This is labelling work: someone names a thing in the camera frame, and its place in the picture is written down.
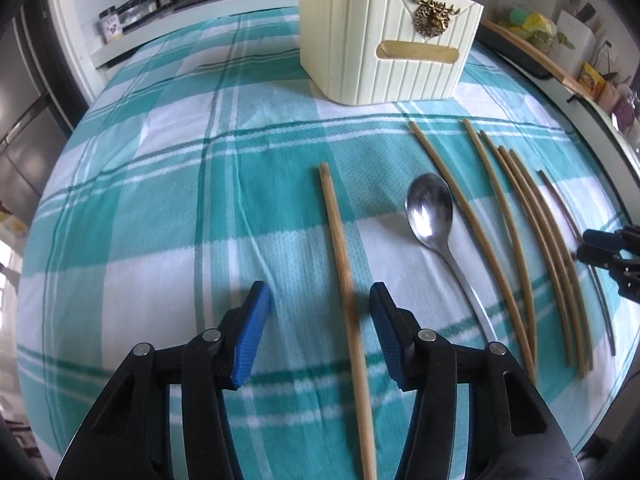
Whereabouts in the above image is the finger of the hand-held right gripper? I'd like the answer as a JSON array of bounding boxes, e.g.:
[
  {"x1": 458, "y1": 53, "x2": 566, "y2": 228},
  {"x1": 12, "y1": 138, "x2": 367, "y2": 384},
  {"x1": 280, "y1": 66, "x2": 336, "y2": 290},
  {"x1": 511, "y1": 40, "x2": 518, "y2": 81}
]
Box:
[
  {"x1": 575, "y1": 245, "x2": 640, "y2": 304},
  {"x1": 582, "y1": 227, "x2": 640, "y2": 257}
]

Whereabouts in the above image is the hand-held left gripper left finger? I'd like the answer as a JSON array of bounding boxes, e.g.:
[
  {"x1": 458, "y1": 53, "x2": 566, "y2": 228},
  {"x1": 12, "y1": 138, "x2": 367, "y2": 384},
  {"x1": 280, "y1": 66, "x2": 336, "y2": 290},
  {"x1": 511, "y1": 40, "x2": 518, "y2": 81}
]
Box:
[{"x1": 55, "y1": 280, "x2": 276, "y2": 480}]

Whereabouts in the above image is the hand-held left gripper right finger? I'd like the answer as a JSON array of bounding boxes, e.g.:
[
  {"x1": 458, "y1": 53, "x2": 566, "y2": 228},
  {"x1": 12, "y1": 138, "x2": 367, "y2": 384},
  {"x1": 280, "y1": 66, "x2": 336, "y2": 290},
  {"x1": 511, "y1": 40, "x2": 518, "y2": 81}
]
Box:
[{"x1": 369, "y1": 282, "x2": 586, "y2": 480}]

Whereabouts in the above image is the dark wooden chopstick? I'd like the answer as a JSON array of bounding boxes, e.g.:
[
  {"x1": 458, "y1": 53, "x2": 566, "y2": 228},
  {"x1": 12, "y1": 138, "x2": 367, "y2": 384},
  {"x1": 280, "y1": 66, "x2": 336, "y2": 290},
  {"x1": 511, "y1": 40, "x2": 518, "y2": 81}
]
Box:
[{"x1": 537, "y1": 170, "x2": 617, "y2": 357}]

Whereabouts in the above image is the metal spoon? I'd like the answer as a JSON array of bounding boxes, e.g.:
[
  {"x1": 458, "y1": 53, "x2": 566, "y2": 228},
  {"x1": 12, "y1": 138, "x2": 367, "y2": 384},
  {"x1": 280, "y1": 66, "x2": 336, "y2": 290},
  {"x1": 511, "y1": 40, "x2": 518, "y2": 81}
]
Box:
[{"x1": 405, "y1": 173, "x2": 501, "y2": 348}]

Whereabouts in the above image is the cream ribbed utensil holder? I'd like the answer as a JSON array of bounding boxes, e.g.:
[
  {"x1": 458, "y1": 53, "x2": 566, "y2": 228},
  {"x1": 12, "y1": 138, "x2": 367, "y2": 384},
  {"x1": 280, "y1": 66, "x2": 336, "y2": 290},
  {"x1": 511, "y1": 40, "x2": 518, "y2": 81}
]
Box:
[{"x1": 298, "y1": 0, "x2": 485, "y2": 106}]

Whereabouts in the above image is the purple jar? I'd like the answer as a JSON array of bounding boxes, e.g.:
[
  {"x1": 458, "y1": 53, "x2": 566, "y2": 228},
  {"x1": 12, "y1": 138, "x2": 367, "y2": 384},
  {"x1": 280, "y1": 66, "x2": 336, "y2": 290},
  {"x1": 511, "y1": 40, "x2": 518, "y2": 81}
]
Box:
[{"x1": 612, "y1": 89, "x2": 640, "y2": 128}]

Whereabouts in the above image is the pink cup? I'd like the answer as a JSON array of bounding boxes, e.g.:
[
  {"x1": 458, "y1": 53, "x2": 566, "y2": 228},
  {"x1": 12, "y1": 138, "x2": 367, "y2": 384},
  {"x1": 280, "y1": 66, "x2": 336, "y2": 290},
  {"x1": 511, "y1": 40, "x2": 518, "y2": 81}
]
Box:
[{"x1": 597, "y1": 82, "x2": 621, "y2": 113}]

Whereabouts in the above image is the teal checked tablecloth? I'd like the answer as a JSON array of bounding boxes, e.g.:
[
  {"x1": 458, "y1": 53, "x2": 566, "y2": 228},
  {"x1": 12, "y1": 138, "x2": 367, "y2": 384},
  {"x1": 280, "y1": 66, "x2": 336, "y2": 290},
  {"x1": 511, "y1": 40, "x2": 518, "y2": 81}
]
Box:
[{"x1": 15, "y1": 7, "x2": 631, "y2": 480}]

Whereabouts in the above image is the yellow snack packet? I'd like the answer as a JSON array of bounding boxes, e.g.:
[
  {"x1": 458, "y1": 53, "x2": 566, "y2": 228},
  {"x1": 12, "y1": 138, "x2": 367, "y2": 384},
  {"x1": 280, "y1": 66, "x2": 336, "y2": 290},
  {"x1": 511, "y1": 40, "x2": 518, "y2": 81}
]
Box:
[{"x1": 578, "y1": 62, "x2": 606, "y2": 99}]

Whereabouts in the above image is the wooden cutting board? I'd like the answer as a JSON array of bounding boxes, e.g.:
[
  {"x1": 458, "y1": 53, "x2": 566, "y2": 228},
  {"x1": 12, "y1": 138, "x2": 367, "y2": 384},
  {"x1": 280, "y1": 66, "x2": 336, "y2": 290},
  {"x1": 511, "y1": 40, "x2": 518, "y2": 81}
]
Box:
[{"x1": 481, "y1": 19, "x2": 592, "y2": 97}]

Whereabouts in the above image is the white knife block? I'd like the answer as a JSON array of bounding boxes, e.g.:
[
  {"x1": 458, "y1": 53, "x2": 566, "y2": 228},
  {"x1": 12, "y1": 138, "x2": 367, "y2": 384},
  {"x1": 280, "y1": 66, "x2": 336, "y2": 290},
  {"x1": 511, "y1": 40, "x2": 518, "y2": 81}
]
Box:
[{"x1": 556, "y1": 2, "x2": 612, "y2": 77}]

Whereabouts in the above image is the black tray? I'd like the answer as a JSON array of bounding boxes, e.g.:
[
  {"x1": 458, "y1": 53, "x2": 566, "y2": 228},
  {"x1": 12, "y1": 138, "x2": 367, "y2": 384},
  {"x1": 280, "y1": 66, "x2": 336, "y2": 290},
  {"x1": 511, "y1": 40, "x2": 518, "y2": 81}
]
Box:
[{"x1": 474, "y1": 22, "x2": 557, "y2": 82}]

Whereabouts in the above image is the plastic bag of produce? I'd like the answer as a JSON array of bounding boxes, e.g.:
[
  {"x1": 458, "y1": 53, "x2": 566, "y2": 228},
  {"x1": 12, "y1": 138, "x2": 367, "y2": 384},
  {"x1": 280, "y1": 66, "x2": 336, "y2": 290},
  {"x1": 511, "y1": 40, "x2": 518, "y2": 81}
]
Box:
[{"x1": 494, "y1": 0, "x2": 572, "y2": 52}]

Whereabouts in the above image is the steel refrigerator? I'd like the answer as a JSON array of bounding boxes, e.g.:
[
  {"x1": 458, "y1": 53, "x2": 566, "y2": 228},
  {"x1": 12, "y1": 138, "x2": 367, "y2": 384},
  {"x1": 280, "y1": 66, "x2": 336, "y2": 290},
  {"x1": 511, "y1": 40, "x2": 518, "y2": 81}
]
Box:
[{"x1": 0, "y1": 0, "x2": 87, "y2": 213}]

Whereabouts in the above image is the clear jar with label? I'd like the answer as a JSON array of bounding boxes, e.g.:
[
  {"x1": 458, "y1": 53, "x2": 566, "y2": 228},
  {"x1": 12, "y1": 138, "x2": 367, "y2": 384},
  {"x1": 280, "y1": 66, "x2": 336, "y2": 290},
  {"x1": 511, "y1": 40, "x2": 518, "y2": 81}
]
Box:
[{"x1": 98, "y1": 7, "x2": 124, "y2": 44}]

